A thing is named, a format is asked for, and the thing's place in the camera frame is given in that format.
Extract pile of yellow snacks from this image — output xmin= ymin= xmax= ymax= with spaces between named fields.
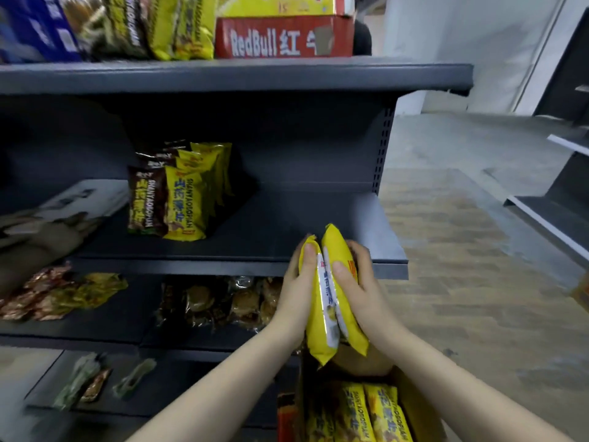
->
xmin=303 ymin=381 xmax=415 ymax=442

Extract dark grey metal shelf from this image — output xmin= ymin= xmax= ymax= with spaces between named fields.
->
xmin=0 ymin=57 xmax=475 ymax=442

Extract brown cardboard box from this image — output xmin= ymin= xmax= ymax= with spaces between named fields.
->
xmin=294 ymin=347 xmax=447 ymax=442

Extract person's right forearm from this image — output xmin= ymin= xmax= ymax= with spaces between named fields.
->
xmin=377 ymin=326 xmax=574 ymax=442

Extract pile of red-brown foil packets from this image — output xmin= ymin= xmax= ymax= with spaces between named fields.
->
xmin=0 ymin=263 xmax=77 ymax=323

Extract red carton with white lettering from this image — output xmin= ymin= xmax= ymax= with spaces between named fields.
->
xmin=215 ymin=15 xmax=355 ymax=59

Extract clear green packet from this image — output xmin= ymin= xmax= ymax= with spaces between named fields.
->
xmin=112 ymin=359 xmax=157 ymax=400
xmin=53 ymin=353 xmax=102 ymax=410

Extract person's left forearm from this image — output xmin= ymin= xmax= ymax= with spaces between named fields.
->
xmin=126 ymin=319 xmax=300 ymax=442

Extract orange wrapped snacks on shelf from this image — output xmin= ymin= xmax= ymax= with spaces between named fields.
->
xmin=44 ymin=273 xmax=129 ymax=316

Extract pile of wrapped pastries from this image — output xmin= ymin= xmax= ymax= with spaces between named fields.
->
xmin=155 ymin=276 xmax=284 ymax=332

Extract blue drink carton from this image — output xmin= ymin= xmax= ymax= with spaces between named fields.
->
xmin=0 ymin=0 xmax=83 ymax=64

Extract white printed flat box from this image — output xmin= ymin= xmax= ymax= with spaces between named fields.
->
xmin=4 ymin=179 xmax=131 ymax=238

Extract person's left hand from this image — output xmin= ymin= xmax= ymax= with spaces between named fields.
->
xmin=271 ymin=234 xmax=319 ymax=346

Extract person's right hand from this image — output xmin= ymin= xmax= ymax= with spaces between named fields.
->
xmin=331 ymin=239 xmax=401 ymax=360

